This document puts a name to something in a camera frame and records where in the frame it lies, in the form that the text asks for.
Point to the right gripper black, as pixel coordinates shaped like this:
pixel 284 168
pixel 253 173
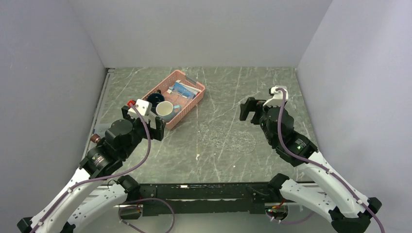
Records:
pixel 251 104

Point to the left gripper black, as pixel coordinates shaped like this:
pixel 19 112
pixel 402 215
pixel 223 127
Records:
pixel 157 132

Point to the light blue white mug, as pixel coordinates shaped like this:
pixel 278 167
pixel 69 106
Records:
pixel 167 111

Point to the clear textured oval tray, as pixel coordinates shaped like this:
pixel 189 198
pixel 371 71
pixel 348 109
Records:
pixel 220 137

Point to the pink perforated plastic basket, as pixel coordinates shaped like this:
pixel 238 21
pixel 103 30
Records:
pixel 168 82

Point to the clear acrylic toothbrush holder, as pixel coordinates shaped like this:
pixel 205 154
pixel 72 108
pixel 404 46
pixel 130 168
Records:
pixel 178 98

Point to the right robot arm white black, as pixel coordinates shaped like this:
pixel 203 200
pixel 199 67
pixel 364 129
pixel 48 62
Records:
pixel 347 210

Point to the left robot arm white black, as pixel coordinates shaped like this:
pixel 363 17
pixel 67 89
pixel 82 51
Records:
pixel 95 186

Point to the blue toothpaste tube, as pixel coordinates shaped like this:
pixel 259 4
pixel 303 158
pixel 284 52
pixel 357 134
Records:
pixel 185 90

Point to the dark blue mug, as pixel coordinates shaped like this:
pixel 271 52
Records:
pixel 154 99

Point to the copper brass fitting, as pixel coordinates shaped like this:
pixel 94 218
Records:
pixel 95 138

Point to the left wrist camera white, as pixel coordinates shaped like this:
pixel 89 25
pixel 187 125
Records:
pixel 142 106

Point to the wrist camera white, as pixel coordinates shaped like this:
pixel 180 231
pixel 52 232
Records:
pixel 142 106
pixel 276 96

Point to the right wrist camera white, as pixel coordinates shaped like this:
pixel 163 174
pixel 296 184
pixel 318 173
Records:
pixel 276 96

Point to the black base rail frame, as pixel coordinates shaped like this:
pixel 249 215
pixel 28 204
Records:
pixel 203 198

